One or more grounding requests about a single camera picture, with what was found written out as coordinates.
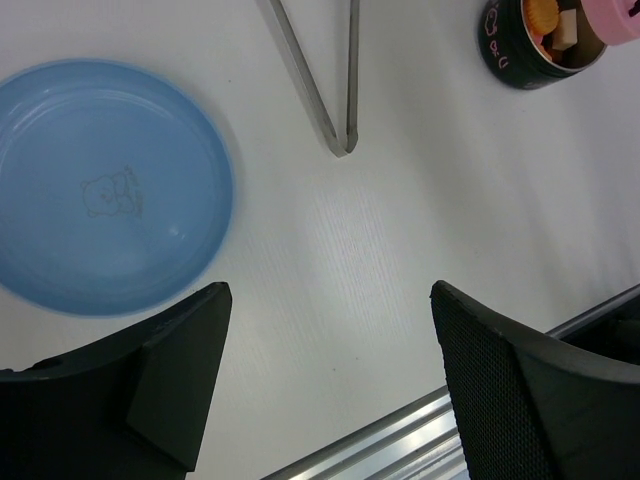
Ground blue plate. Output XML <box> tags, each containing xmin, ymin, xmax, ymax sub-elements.
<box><xmin>1</xmin><ymin>59</ymin><xmax>235</xmax><ymax>317</ymax></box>

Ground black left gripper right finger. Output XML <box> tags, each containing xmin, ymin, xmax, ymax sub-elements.
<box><xmin>430</xmin><ymin>281</ymin><xmax>639</xmax><ymax>479</ymax></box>

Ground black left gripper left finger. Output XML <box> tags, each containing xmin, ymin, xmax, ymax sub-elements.
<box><xmin>1</xmin><ymin>282</ymin><xmax>232</xmax><ymax>479</ymax></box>

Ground white food piece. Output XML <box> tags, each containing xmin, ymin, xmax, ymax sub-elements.
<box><xmin>552</xmin><ymin>9</ymin><xmax>578</xmax><ymax>51</ymax></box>

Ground steel lunch box bowl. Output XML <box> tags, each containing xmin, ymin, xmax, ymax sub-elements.
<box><xmin>477</xmin><ymin>1</ymin><xmax>606</xmax><ymax>90</ymax></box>

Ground pink lid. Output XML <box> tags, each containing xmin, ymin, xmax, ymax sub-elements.
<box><xmin>581</xmin><ymin>0</ymin><xmax>640</xmax><ymax>46</ymax></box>

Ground pink round food piece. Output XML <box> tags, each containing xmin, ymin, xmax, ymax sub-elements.
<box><xmin>530</xmin><ymin>33</ymin><xmax>553</xmax><ymax>62</ymax></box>

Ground metal tweezers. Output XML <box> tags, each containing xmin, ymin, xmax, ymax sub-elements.
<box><xmin>257</xmin><ymin>1</ymin><xmax>361</xmax><ymax>159</ymax></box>

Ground orange fish-shaped food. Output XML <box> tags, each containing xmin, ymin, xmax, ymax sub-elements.
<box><xmin>523</xmin><ymin>0</ymin><xmax>560</xmax><ymax>35</ymax></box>

